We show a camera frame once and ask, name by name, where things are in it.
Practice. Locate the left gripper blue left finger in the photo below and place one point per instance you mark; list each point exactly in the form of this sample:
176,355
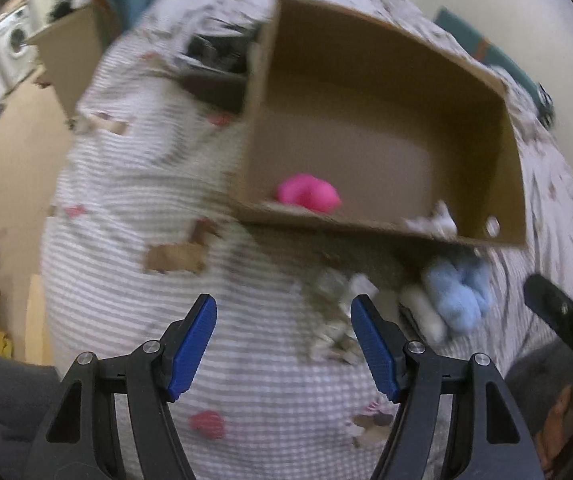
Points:
186,344

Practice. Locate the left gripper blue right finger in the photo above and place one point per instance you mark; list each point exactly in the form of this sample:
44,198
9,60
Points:
374,348

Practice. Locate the clear plastic bag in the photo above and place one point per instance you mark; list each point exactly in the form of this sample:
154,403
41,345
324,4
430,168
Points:
330,291

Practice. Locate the white sock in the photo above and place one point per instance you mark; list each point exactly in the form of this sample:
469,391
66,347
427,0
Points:
439,223

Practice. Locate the person right hand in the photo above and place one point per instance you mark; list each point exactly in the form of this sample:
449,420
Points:
556,432

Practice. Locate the checkered dog print bedspread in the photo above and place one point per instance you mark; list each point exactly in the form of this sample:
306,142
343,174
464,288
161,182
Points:
143,222

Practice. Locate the brown cardboard box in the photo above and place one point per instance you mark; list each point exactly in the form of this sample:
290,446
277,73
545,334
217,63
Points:
393,122

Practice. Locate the dark grey garment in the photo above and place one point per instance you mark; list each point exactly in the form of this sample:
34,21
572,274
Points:
215,69

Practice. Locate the teal pillow orange stripe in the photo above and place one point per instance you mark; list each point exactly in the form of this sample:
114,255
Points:
484,51

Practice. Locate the beige wooden side table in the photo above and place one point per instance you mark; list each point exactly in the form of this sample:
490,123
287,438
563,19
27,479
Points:
70,49

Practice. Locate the white washing machine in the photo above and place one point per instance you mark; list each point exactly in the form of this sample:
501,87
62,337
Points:
17,56

